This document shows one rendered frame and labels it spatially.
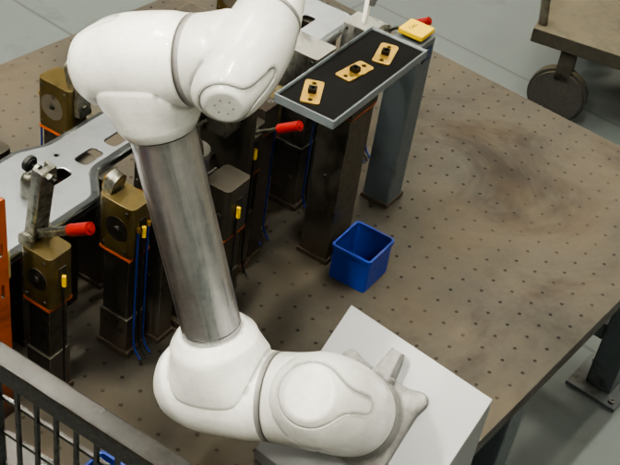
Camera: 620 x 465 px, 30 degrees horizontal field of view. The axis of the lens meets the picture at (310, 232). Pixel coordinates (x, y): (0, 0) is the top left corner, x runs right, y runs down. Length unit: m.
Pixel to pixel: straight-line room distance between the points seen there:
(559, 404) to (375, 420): 1.57
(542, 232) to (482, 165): 0.27
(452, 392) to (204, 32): 0.80
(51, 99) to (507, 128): 1.27
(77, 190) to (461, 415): 0.82
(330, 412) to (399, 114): 0.99
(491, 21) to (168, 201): 3.56
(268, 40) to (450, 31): 3.47
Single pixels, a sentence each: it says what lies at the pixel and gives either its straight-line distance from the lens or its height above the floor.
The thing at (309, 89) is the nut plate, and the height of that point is 1.17.
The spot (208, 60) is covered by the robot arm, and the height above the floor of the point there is 1.56.
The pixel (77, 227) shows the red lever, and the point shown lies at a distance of 1.92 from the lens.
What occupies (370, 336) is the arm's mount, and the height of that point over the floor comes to 0.93.
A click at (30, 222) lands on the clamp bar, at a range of 1.99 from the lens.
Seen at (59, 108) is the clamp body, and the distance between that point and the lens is 2.45.
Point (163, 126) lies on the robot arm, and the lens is 1.66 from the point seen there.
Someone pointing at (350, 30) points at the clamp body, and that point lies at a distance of 2.73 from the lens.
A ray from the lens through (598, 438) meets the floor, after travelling 3.37.
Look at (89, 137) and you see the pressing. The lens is 2.36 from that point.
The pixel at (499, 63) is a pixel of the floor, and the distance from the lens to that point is 4.87.
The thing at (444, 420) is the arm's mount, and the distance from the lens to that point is 2.03.
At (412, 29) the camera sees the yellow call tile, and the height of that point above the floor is 1.16.
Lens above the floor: 2.37
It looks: 39 degrees down
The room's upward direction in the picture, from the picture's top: 10 degrees clockwise
